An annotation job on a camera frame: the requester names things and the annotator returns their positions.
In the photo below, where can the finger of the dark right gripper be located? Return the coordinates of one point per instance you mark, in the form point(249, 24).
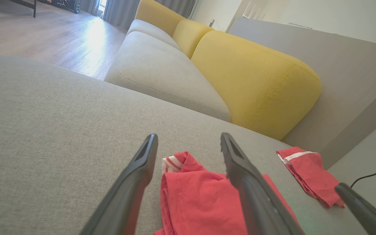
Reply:
point(367, 215)

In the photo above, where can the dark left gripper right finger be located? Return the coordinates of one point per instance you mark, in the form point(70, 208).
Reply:
point(259, 209)

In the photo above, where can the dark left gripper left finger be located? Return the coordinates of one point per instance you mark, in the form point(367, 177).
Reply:
point(122, 202)

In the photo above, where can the red Bulls 23 jersey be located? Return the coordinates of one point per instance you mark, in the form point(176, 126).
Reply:
point(201, 202)

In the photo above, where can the large grey sofa chaise cushion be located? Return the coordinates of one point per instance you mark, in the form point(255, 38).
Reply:
point(44, 147)

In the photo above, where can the large yellow sofa back cushion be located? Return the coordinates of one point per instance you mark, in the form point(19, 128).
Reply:
point(256, 81)

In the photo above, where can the grey sofa seat cushion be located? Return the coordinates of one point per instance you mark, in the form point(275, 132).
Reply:
point(148, 29)
point(162, 71)

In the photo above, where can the grey sofa backrest panel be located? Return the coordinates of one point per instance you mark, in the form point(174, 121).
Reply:
point(338, 81)

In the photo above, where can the grey pleated curtain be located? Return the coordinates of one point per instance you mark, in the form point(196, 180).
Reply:
point(122, 11)
point(88, 6)

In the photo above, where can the white wall vent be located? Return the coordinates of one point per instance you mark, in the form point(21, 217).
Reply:
point(300, 26)

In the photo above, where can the wall power socket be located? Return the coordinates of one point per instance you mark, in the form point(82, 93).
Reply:
point(211, 22)

